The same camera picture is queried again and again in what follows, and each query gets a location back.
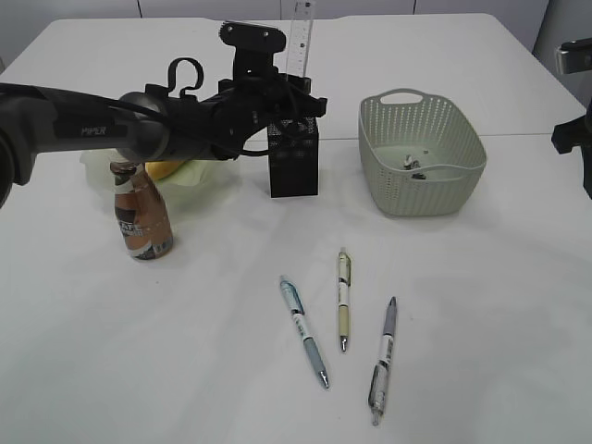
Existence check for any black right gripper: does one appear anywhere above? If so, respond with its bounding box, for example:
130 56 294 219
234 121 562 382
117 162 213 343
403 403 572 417
551 105 592 198

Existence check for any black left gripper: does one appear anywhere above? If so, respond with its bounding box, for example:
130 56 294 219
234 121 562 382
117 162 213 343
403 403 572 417
217 73 327 128

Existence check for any black mesh pen holder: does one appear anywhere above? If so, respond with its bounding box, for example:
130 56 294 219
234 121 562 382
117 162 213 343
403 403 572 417
267 117 319 198

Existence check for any yellow grip pen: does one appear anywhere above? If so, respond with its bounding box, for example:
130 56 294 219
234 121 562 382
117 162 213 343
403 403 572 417
338 247 352 353

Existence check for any green plastic basket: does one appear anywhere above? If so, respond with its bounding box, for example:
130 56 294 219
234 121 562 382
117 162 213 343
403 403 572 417
358 89 487 216

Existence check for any green wavy glass plate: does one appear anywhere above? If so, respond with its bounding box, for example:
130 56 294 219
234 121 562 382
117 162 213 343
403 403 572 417
80 150 217 191

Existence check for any paper ball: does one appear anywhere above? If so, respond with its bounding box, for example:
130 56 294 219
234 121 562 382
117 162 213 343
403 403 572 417
403 155 426 180

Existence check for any blue grip pen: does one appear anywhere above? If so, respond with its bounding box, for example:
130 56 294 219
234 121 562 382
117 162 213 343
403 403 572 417
279 275 330 390

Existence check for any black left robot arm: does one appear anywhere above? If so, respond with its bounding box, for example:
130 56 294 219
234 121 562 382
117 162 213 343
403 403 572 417
1 68 327 201

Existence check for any brown coffee bottle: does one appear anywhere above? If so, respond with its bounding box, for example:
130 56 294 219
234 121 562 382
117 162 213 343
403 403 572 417
110 161 173 261

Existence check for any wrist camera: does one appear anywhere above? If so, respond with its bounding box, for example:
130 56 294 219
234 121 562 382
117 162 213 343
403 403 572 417
555 38 592 75
219 21 287 80

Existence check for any clear plastic ruler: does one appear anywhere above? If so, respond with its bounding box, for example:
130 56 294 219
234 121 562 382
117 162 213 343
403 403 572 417
286 1 315 78

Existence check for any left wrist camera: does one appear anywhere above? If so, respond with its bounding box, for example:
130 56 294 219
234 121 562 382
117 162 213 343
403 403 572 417
219 21 287 80

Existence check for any sugared bread bun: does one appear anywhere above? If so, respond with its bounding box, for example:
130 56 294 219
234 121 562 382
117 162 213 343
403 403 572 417
144 161 184 180

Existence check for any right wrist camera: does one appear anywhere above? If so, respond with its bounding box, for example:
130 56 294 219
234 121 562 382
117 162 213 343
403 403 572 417
555 38 592 75

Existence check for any grey white pen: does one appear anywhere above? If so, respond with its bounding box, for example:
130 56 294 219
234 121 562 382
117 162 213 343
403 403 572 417
368 297 398 426

